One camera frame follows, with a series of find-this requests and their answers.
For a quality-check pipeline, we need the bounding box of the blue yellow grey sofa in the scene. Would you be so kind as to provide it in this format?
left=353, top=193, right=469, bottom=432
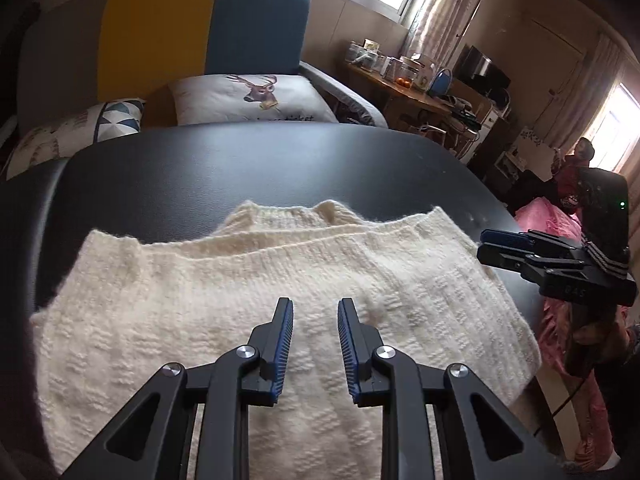
left=15, top=0, right=388, bottom=131

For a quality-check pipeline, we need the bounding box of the blue round container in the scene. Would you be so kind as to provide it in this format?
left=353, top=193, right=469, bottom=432
left=428, top=68, right=453, bottom=96

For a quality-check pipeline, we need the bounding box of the white knit sweater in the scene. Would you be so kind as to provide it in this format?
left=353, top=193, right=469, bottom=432
left=30, top=200, right=543, bottom=480

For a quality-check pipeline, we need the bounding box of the black cable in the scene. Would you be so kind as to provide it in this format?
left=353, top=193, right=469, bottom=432
left=532, top=374, right=587, bottom=437

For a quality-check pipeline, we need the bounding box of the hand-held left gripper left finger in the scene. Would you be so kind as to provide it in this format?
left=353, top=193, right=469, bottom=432
left=60, top=297, right=296, bottom=480

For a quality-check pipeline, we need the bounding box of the black leather sofa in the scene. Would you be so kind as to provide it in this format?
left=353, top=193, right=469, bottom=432
left=0, top=122, right=568, bottom=480

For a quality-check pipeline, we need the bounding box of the beige patterned curtain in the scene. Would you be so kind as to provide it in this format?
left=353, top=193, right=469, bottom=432
left=545, top=35, right=623, bottom=153
left=400, top=0, right=481, bottom=63

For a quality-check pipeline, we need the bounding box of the pink blanket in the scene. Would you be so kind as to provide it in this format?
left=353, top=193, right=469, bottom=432
left=515, top=197, right=623, bottom=472

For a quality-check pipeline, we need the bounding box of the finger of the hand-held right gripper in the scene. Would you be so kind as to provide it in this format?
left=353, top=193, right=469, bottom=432
left=480, top=229, right=583, bottom=257
left=476, top=246, right=553, bottom=283

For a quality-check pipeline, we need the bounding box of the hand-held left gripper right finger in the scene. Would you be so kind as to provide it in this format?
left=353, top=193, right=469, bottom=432
left=336, top=297, right=566, bottom=480

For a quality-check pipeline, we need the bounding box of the cluttered wooden desk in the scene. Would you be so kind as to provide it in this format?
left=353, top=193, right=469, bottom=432
left=345, top=57, right=501, bottom=153

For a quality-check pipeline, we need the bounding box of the black monitor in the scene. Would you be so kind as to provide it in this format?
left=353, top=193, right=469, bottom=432
left=456, top=45, right=512, bottom=95

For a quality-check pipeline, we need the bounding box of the person's right hand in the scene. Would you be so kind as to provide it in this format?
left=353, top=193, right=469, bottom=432
left=572, top=310, right=632, bottom=361

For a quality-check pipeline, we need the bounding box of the deer print pillow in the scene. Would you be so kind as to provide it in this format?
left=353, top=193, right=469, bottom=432
left=167, top=74, right=337, bottom=126

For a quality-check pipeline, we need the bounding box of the geometric print pillow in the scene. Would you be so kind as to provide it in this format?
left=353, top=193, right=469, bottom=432
left=6, top=99, right=147, bottom=181

